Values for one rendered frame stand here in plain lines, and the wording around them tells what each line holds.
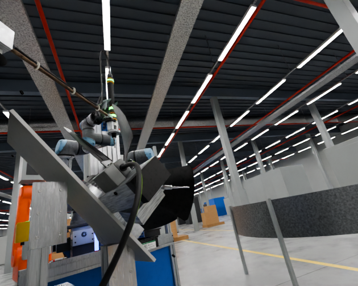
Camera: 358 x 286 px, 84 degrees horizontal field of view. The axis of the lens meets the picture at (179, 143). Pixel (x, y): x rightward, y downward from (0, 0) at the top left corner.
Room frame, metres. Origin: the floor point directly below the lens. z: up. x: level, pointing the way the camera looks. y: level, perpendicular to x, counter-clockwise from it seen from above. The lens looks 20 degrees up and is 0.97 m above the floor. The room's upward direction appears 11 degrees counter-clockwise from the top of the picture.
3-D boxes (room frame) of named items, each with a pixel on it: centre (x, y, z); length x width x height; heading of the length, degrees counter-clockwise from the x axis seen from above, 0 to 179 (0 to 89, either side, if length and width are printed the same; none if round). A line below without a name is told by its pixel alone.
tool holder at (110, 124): (0.99, 0.35, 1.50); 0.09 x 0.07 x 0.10; 168
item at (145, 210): (0.70, 0.16, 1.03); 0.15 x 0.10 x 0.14; 133
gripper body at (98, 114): (1.08, 0.44, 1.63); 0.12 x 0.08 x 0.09; 53
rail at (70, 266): (1.34, 0.52, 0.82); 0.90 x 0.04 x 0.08; 133
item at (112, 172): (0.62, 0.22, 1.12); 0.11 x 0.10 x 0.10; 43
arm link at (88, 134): (1.18, 0.56, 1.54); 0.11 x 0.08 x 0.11; 139
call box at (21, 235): (1.07, 0.81, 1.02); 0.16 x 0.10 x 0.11; 133
